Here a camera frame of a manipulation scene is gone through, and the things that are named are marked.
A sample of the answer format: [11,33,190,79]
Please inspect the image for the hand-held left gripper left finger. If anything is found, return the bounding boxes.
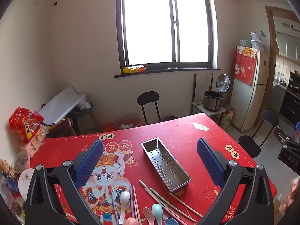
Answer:
[25,139,104,225]

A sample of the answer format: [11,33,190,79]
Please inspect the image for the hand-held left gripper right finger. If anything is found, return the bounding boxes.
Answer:
[197,138,273,225]

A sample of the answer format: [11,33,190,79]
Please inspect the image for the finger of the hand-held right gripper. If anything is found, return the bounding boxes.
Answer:
[275,127,300,149]

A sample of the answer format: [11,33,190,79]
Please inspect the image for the perforated metal utensil container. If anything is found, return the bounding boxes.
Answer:
[141,138,193,194]

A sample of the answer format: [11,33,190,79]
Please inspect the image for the white spoon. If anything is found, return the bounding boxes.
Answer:
[118,191,131,225]

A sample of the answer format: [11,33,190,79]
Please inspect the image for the green chopstick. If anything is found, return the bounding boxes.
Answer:
[149,188,197,223]

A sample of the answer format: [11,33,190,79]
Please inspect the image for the pink chopstick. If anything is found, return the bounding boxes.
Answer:
[139,180,179,219]
[133,185,141,225]

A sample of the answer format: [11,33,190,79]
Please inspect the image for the green spoon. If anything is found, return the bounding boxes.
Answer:
[151,203,163,225]

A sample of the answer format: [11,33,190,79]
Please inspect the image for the pink spoon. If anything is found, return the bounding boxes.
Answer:
[143,207,153,225]

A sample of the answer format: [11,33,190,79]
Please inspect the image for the person's right hand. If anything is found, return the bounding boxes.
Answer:
[287,178,300,218]

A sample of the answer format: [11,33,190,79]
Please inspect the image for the black kitchen oven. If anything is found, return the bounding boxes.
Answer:
[280,70,300,122]

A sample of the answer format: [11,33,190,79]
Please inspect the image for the black round-back chair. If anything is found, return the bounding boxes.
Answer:
[237,109,280,158]
[136,91,162,125]

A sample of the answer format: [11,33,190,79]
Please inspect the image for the red plastic bag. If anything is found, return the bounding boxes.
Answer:
[103,114,146,133]

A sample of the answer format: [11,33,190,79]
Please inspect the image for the dark red cloth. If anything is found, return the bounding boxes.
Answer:
[47,117,78,137]

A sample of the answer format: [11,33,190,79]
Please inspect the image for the colourful shopping bag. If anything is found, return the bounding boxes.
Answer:
[217,106,235,130]

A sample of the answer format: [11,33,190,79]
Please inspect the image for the grey plastic stool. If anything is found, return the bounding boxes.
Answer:
[70,101,99,135]

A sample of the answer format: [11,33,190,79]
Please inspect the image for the beige refrigerator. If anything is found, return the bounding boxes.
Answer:
[228,48,270,132]

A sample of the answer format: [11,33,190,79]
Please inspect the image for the red printed table mat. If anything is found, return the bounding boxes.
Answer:
[29,112,277,225]

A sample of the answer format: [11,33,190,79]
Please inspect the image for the beige snack packet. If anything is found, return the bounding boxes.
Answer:
[25,124,47,157]

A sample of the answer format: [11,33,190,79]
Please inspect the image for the small white side table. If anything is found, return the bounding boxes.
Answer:
[191,101,227,122]

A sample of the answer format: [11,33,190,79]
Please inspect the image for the silver rice cooker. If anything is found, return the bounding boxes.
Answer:
[203,73,232,112]

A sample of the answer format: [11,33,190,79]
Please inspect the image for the white round lid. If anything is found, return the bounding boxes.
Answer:
[17,168,35,198]

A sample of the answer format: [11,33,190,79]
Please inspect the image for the clear glass jar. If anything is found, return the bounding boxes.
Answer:
[10,150,30,174]

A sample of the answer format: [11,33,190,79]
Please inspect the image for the red instant noodle packet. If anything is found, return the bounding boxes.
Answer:
[9,106,44,144]

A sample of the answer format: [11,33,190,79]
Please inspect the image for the red printed refrigerator cloth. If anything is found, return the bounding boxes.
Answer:
[231,46,258,86]

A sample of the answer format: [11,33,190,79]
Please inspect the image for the blue small packet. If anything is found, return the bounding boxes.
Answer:
[1,171,19,193]

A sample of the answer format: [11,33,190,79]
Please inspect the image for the stack of clear plastic containers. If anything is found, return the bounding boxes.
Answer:
[239,31,268,51]

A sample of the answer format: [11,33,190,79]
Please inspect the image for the yellow snack packet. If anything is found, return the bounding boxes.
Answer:
[123,65,146,74]

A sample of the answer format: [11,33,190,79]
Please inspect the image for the black framed window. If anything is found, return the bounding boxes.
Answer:
[114,0,222,78]

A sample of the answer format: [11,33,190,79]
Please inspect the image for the black metal frame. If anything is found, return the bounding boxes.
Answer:
[193,73,214,104]

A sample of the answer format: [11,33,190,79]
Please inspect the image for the kitchen wall cabinets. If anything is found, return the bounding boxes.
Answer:
[274,16,300,59]

